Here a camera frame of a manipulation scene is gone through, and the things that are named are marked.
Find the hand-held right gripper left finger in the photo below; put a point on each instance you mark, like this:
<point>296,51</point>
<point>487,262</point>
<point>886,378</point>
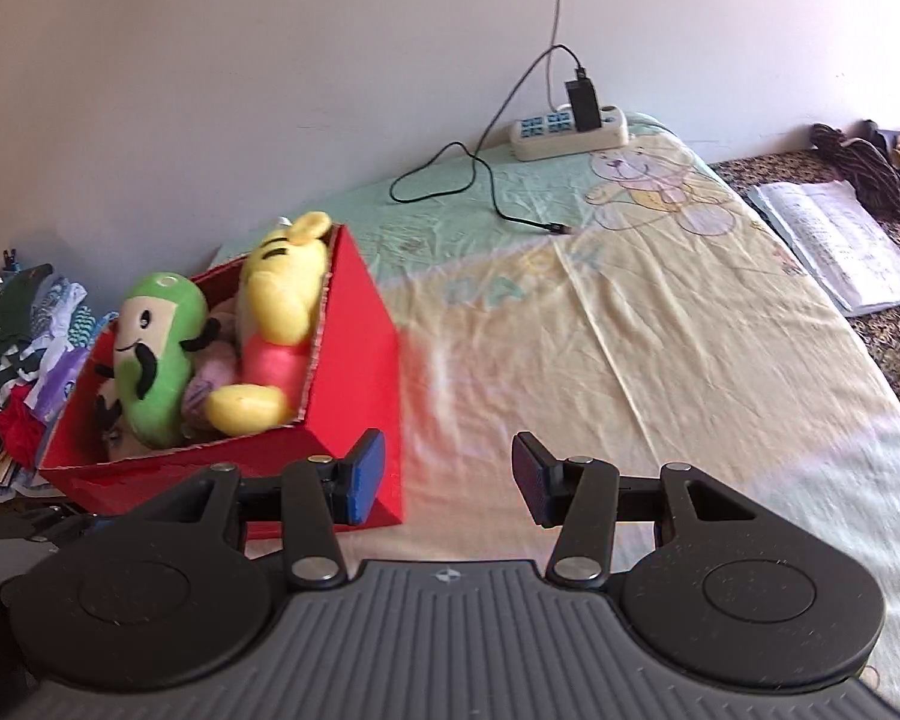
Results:
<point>366,476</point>

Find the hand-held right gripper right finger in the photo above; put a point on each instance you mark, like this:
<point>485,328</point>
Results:
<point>529,476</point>

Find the red cardboard box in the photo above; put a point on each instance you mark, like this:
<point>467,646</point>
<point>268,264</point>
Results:
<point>352,360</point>

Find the pink plush toy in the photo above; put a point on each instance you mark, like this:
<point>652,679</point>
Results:
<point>202,386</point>

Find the yellow tiger plush toy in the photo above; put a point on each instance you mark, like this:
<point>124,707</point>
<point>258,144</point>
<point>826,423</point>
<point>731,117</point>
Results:
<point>285,300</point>

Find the green plush toy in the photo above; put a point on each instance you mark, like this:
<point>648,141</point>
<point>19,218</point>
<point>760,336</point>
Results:
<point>157,345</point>

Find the red cloth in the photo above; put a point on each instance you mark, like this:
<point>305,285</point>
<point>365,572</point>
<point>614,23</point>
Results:
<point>15,427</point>

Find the purple cloth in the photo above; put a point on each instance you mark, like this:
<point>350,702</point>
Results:
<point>60,379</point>

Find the bear printed bedsheet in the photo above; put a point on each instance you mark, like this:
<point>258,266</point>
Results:
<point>645,360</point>

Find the dark green cloth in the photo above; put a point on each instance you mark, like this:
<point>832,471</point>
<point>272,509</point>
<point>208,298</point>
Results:
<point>15,307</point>

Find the blue checked cloth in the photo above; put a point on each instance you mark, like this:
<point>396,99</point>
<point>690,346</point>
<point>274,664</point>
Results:
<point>79,315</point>

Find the white power strip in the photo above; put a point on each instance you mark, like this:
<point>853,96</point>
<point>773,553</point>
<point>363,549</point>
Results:
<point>570,139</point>

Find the black charger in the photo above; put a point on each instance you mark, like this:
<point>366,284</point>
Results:
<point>585,105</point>

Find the open notebook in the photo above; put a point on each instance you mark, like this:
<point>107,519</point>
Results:
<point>840,240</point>

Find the dark striped garment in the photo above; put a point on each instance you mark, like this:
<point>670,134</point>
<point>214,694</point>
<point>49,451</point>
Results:
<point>862,165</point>

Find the navy cloth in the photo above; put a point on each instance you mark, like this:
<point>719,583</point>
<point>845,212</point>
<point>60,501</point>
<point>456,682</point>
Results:
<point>881,136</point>

